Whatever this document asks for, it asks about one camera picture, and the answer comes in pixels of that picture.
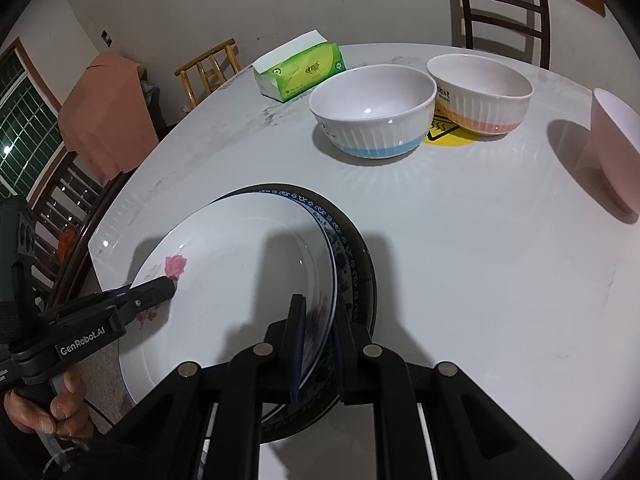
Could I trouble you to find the person's left hand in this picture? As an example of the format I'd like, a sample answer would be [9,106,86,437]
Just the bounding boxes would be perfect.
[3,367,96,441]

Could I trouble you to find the side window with grille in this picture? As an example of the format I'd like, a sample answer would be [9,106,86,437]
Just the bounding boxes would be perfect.
[0,39,66,204]

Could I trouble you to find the blue floral plate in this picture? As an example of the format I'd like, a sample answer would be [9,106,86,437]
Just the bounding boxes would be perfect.
[230,183,378,443]

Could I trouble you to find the green tissue box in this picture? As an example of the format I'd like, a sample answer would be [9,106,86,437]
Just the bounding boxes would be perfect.
[252,30,346,103]

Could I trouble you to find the pink bowl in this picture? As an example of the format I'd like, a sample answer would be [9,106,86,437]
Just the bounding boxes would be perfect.
[590,88,640,214]

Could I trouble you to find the dark wooden chair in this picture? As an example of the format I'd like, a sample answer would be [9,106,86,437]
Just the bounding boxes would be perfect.
[453,0,552,72]

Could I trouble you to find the white bowl blue base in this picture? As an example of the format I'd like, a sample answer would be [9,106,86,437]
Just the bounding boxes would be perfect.
[308,64,437,159]

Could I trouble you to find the yellow round warning sticker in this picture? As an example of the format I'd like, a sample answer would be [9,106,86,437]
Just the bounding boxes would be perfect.
[423,112,487,148]

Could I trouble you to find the white plate pink roses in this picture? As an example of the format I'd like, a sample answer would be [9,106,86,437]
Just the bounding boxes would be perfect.
[119,192,338,402]

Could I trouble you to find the white bowl orange base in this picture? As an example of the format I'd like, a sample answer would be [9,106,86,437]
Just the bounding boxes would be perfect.
[426,54,534,136]

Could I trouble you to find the light wooden chair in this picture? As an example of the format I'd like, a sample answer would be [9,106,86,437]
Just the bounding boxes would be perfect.
[174,38,242,110]

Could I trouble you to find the dark chair at left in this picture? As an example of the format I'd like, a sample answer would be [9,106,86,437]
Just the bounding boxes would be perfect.
[32,152,130,310]

